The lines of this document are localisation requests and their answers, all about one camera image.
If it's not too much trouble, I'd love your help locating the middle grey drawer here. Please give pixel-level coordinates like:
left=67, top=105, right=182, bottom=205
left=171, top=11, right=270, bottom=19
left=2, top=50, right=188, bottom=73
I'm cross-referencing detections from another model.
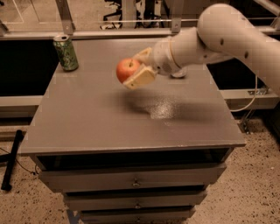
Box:
left=64, top=190, right=207, bottom=211

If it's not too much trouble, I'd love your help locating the grey drawer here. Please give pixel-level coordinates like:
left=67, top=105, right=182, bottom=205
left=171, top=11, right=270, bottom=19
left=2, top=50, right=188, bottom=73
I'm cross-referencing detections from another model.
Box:
left=80, top=206, right=195, bottom=224
left=39, top=163, right=226, bottom=193
left=64, top=190, right=207, bottom=211

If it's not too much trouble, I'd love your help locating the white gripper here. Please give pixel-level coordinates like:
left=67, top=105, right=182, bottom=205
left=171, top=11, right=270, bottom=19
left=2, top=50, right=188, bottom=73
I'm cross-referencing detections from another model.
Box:
left=123, top=37, right=180, bottom=89

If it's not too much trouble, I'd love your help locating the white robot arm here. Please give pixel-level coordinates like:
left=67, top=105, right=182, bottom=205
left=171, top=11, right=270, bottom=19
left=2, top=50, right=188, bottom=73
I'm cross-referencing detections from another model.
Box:
left=123, top=3, right=280, bottom=95

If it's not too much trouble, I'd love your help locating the red apple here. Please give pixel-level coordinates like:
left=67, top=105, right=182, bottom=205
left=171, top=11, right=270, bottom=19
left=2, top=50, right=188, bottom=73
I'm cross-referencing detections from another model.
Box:
left=116, top=58, right=140, bottom=83

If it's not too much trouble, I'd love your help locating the top grey drawer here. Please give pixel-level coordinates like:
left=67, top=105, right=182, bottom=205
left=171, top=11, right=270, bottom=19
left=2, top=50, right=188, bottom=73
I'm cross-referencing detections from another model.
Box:
left=39, top=163, right=226, bottom=193

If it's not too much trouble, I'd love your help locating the clear plastic water bottle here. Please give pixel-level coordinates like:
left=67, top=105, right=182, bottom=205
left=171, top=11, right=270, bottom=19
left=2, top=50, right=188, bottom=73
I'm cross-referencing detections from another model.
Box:
left=171, top=67, right=187, bottom=79

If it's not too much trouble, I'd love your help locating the bottom grey drawer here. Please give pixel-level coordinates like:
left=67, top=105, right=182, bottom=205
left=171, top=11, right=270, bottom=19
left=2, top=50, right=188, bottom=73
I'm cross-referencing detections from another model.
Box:
left=80, top=206, right=195, bottom=224

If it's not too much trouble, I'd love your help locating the grey metal railing frame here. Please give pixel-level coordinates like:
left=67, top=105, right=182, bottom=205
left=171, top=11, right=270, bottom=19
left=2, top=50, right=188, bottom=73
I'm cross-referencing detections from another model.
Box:
left=0, top=0, right=280, bottom=42

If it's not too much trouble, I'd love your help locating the black bar on floor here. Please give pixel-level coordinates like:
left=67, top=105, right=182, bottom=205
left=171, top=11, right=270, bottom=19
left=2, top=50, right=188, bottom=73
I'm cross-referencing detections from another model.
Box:
left=0, top=129, right=24, bottom=192

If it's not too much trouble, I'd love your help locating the green soda can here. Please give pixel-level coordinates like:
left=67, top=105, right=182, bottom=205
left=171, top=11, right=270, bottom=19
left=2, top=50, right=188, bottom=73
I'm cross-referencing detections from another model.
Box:
left=53, top=34, right=79, bottom=71

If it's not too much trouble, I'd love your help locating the grey drawer cabinet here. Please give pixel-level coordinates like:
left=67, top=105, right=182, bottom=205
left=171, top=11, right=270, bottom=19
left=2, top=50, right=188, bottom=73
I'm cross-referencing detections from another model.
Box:
left=18, top=37, right=247, bottom=224

